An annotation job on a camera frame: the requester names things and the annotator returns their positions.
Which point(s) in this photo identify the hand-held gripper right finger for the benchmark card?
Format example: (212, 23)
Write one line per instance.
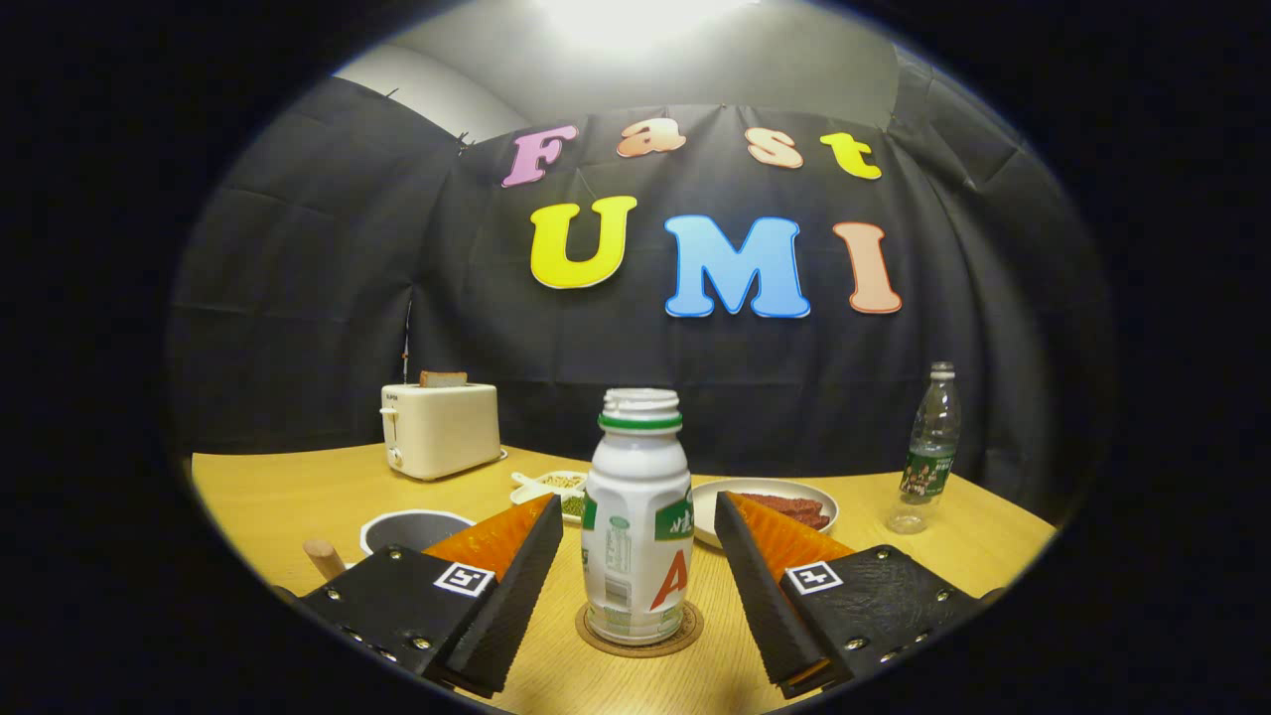
(765, 591)

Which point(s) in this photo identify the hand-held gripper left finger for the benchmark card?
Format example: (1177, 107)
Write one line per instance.
(511, 591)

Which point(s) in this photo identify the round wooden coaster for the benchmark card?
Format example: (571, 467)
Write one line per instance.
(692, 628)

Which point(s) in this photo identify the white juice bottle green label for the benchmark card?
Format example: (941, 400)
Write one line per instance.
(635, 477)

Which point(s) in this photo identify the clear plastic water bottle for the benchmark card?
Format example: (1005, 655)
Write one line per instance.
(931, 447)

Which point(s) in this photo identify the red meat slices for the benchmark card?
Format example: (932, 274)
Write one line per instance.
(794, 506)

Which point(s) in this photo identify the white round plate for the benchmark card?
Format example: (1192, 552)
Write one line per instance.
(707, 506)

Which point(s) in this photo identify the small white divided dish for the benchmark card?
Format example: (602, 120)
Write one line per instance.
(556, 484)

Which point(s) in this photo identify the cream toaster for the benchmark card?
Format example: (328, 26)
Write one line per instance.
(447, 427)

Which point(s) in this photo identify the bread slice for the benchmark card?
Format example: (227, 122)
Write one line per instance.
(443, 378)

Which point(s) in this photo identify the wooden table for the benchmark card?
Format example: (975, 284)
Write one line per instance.
(278, 497)

